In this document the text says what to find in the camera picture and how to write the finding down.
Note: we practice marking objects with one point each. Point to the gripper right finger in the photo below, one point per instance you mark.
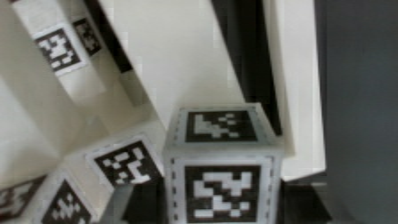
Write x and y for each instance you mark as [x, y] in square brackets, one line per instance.
[304, 204]

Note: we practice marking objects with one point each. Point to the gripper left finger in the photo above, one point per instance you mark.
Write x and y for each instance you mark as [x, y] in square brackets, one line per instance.
[136, 205]

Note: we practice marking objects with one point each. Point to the white tagged cube leg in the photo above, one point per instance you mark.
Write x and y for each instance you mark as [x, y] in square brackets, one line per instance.
[45, 201]
[223, 158]

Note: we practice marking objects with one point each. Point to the white chair back frame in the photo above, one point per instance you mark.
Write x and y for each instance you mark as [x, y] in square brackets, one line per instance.
[107, 60]

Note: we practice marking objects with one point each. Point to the white right fence bar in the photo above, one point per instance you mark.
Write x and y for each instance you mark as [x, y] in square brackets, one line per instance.
[294, 56]

